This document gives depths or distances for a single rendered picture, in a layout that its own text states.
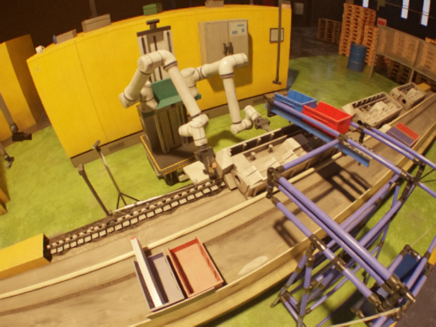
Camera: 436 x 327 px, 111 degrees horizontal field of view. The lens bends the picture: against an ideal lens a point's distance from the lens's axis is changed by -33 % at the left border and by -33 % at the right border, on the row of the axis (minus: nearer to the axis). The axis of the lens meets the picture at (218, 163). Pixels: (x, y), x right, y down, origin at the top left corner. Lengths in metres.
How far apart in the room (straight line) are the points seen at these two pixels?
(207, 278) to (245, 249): 0.29
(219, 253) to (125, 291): 0.62
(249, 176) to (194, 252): 0.62
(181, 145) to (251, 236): 1.76
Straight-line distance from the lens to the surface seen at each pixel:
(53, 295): 1.71
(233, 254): 1.38
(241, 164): 1.58
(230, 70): 1.83
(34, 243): 1.90
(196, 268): 1.36
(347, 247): 0.81
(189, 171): 1.78
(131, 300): 1.40
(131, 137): 3.64
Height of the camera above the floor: 2.00
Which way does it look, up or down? 42 degrees down
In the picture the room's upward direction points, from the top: 4 degrees counter-clockwise
